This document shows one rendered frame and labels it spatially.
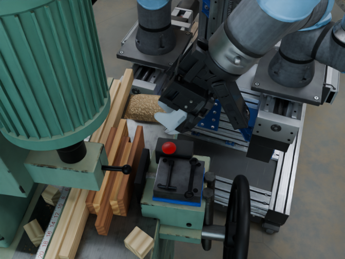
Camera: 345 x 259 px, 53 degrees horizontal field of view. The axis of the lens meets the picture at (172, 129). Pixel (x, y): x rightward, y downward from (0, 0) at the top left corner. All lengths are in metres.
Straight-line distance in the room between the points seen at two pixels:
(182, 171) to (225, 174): 0.96
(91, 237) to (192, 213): 0.22
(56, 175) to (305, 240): 1.38
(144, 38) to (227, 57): 0.78
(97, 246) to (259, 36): 0.52
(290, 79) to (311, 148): 1.01
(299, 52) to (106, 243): 0.78
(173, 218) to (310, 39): 0.65
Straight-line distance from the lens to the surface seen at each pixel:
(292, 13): 0.46
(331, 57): 1.09
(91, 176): 0.66
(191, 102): 0.56
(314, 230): 1.88
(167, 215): 0.75
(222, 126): 1.40
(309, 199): 1.95
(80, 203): 0.77
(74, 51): 0.43
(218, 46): 0.50
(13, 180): 0.69
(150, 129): 0.91
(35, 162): 0.69
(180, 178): 0.70
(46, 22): 0.40
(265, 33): 0.47
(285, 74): 1.18
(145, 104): 0.93
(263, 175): 1.70
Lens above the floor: 1.60
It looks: 50 degrees down
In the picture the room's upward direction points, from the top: straight up
